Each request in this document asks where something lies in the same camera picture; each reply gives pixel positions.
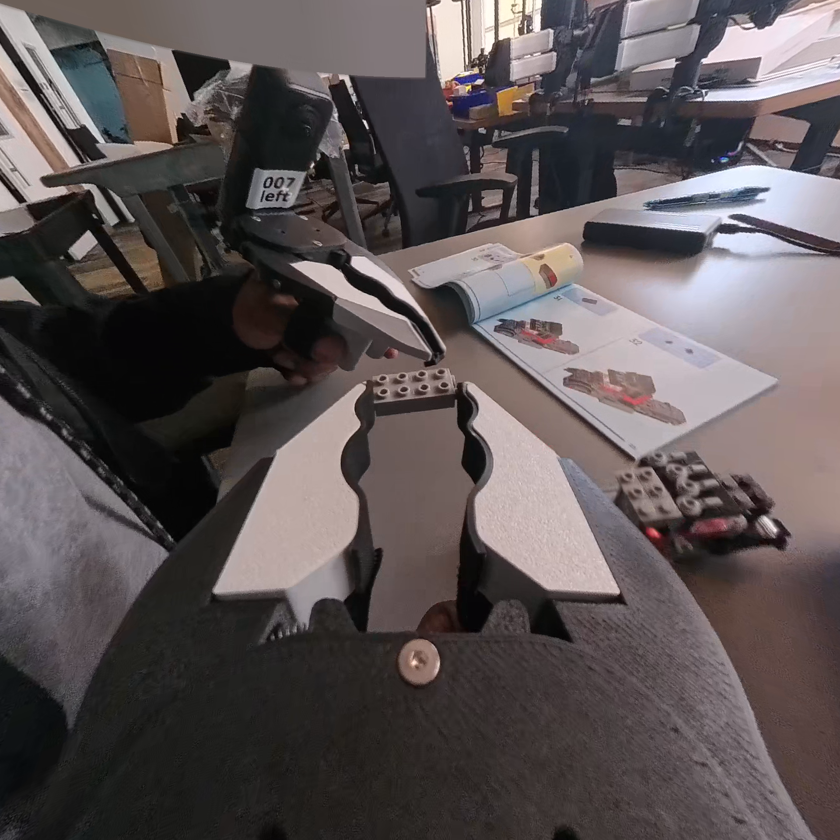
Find black camera rig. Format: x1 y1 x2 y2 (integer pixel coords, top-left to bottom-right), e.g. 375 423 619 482
646 0 798 122

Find cardboard box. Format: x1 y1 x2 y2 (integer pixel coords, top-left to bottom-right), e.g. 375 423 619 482
107 49 179 145

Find grey-brown desk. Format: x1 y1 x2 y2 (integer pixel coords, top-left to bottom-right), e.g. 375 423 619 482
220 164 840 840

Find light grey brick plate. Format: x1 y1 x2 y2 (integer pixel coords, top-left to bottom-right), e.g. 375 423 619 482
371 371 417 417

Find black office chair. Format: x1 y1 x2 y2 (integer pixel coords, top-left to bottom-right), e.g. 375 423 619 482
350 75 521 249

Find person's grey shirt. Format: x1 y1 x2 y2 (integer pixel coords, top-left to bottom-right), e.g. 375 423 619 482
0 387 173 729

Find background work table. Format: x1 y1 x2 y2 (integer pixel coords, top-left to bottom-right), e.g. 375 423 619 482
453 62 840 217

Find clear plastic bag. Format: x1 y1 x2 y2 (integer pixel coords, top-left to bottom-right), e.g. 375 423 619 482
185 64 345 161

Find white flat boxes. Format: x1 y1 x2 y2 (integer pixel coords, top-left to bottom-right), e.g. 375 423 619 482
626 10 840 91

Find blue patterned pen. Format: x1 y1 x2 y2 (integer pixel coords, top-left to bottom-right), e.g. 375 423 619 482
642 186 771 211

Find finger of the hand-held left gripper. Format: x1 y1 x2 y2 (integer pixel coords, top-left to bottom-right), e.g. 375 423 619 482
287 261 434 368
343 253 448 366

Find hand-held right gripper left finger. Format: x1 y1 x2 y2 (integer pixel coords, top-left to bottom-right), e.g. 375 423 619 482
212 382 378 623

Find dark brown cable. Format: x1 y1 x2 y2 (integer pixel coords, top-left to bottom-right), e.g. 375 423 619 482
721 213 840 257

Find grey side table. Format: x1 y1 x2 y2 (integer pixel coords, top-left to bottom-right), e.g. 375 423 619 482
39 140 231 286

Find brick instruction booklet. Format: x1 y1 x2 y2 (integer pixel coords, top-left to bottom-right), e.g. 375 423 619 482
408 243 780 459

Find black power bank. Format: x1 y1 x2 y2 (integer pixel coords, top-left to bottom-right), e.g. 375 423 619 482
582 208 724 257

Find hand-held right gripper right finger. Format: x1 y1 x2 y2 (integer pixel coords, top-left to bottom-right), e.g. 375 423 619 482
456 382 623 631

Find person's left hand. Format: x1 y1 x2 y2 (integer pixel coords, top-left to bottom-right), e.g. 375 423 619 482
231 272 399 388

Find toy brick truck model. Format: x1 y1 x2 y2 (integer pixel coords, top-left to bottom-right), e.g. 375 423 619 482
613 449 793 560

